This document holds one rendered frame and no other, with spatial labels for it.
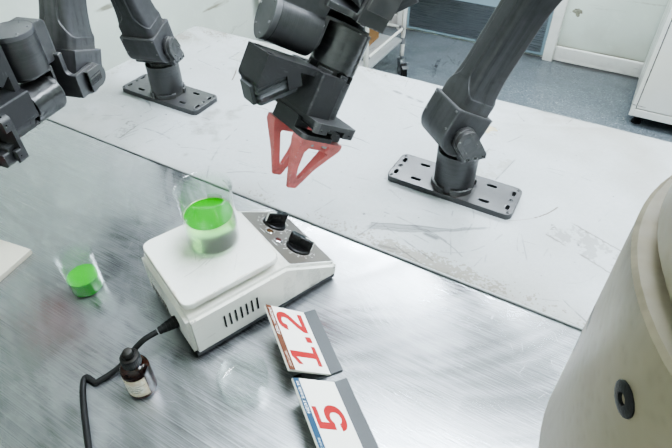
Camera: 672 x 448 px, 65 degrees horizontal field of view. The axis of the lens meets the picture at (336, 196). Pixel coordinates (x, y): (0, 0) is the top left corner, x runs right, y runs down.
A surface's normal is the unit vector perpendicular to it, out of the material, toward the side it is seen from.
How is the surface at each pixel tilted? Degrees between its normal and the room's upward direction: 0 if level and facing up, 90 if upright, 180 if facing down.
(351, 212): 0
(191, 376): 0
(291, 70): 90
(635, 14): 90
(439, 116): 62
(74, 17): 82
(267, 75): 90
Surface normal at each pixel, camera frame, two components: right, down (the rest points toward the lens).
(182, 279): -0.01, -0.76
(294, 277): 0.61, 0.51
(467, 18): -0.50, 0.56
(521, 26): 0.29, 0.60
